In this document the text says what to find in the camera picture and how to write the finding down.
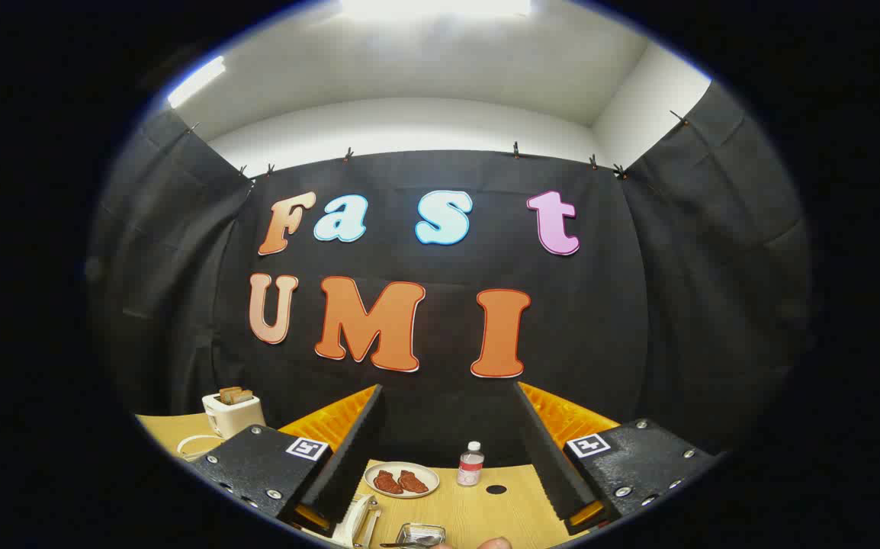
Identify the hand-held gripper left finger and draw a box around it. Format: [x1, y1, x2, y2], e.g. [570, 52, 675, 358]
[190, 384, 386, 537]

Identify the black backdrop cloth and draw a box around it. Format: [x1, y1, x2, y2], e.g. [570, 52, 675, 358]
[88, 80, 814, 470]

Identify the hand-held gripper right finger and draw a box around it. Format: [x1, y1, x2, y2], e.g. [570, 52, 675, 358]
[513, 380, 721, 536]

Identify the wide ceiling light panel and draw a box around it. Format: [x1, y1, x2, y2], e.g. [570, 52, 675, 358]
[339, 0, 532, 20]

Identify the long ceiling light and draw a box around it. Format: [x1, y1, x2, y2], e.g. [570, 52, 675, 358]
[167, 56, 226, 108]

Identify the white toaster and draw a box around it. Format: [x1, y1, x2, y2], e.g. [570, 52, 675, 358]
[202, 387, 266, 440]

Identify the clear water bottle red label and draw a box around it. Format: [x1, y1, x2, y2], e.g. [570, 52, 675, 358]
[457, 441, 485, 487]

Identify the beige round plate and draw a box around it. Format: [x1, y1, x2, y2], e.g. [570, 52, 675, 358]
[364, 462, 441, 499]

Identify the metal wire basket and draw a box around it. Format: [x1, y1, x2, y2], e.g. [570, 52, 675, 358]
[394, 522, 447, 549]

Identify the white wire dish rack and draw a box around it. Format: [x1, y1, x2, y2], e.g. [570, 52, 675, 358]
[177, 434, 381, 549]

